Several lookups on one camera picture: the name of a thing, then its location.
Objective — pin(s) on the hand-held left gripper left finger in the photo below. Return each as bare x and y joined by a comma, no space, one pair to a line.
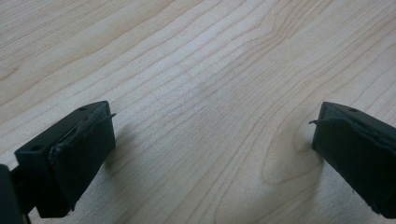
71,149

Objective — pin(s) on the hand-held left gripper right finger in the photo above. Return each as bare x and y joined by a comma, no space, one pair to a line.
355,146

